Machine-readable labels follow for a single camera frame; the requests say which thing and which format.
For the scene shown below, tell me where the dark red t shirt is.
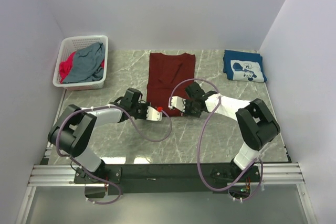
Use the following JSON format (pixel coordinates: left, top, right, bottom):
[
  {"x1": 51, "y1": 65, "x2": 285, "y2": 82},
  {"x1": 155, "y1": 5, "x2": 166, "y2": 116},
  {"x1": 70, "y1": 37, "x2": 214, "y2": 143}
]
[{"x1": 146, "y1": 52, "x2": 196, "y2": 117}]

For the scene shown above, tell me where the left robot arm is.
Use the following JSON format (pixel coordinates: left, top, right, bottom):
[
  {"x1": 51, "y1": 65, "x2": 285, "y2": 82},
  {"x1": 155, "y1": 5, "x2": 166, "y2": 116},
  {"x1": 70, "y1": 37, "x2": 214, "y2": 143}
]
[{"x1": 48, "y1": 88, "x2": 151, "y2": 179}]

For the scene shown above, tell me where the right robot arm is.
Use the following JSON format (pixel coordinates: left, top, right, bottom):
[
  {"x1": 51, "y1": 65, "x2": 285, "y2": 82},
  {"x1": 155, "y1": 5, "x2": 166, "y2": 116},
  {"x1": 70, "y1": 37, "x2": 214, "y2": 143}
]
[{"x1": 182, "y1": 82, "x2": 280, "y2": 178}]

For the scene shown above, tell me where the folded blue t shirt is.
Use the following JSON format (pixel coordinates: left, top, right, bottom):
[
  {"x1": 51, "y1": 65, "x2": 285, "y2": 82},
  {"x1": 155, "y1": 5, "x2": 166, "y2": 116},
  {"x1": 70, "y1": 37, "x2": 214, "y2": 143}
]
[{"x1": 223, "y1": 50, "x2": 267, "y2": 83}]

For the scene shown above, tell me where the grey blue t shirt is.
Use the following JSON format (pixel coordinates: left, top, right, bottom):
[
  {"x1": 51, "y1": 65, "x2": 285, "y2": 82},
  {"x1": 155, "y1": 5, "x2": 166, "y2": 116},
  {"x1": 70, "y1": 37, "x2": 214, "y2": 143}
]
[{"x1": 62, "y1": 42, "x2": 106, "y2": 84}]

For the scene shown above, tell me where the black base beam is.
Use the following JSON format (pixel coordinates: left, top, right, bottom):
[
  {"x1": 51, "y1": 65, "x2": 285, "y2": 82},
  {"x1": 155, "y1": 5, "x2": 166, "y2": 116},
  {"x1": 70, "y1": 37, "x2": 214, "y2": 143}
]
[{"x1": 73, "y1": 162, "x2": 261, "y2": 198}]

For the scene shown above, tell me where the white plastic laundry basket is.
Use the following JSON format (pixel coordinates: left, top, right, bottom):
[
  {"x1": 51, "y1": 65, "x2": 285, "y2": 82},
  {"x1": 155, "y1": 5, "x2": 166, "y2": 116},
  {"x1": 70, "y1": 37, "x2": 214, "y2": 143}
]
[{"x1": 53, "y1": 35, "x2": 109, "y2": 91}]

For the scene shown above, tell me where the pink red t shirt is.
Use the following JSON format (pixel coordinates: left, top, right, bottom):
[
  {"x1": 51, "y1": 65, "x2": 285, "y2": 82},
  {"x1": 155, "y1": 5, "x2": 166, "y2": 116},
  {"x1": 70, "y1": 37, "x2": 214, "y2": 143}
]
[{"x1": 58, "y1": 51, "x2": 104, "y2": 84}]

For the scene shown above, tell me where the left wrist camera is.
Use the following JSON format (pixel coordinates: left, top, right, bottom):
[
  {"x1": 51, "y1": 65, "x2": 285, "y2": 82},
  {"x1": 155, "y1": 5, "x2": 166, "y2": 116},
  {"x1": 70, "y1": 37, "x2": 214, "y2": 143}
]
[{"x1": 146, "y1": 106, "x2": 163, "y2": 122}]

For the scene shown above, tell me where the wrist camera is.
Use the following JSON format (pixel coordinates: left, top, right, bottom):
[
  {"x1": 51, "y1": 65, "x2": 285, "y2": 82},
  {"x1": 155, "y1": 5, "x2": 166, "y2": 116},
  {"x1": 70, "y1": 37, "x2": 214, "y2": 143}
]
[
  {"x1": 168, "y1": 96, "x2": 186, "y2": 112},
  {"x1": 146, "y1": 106, "x2": 163, "y2": 122}
]

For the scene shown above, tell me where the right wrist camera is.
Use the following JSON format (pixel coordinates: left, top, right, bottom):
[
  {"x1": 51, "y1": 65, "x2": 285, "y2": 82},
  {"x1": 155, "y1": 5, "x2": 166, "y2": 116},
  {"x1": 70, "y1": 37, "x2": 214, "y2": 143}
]
[{"x1": 168, "y1": 96, "x2": 186, "y2": 112}]

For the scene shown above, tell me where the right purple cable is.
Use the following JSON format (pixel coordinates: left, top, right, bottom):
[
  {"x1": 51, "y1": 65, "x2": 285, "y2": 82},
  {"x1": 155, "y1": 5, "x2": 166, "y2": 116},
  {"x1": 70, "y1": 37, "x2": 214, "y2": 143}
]
[{"x1": 170, "y1": 78, "x2": 264, "y2": 205}]

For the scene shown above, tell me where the purple cable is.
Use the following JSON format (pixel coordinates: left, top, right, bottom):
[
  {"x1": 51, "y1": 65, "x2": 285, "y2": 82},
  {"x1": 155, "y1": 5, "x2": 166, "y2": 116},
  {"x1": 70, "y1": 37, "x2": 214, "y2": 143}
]
[
  {"x1": 56, "y1": 104, "x2": 173, "y2": 205},
  {"x1": 170, "y1": 78, "x2": 264, "y2": 205}
]

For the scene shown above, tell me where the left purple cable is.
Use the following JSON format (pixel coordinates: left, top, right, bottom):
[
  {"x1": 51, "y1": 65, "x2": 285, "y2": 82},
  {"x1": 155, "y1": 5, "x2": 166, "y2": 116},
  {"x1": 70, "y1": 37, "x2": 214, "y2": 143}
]
[{"x1": 56, "y1": 104, "x2": 173, "y2": 205}]

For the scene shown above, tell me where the aluminium rail frame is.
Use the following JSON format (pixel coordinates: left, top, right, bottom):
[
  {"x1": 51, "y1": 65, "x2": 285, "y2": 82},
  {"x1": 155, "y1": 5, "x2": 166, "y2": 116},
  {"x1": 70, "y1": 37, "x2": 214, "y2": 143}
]
[{"x1": 16, "y1": 163, "x2": 318, "y2": 223}]

